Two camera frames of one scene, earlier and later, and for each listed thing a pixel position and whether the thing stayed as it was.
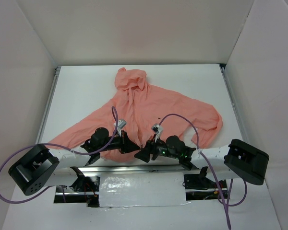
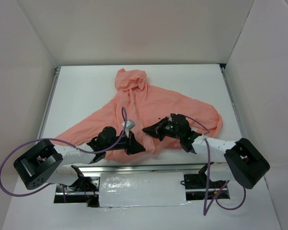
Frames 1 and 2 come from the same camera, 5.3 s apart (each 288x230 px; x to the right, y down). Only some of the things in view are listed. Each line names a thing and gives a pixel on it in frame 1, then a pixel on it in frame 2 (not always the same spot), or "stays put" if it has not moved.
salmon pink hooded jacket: x=138 y=112 stays put
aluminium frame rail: x=135 y=169 stays put
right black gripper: x=153 y=148 to x=160 y=129
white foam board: x=133 y=189 stays put
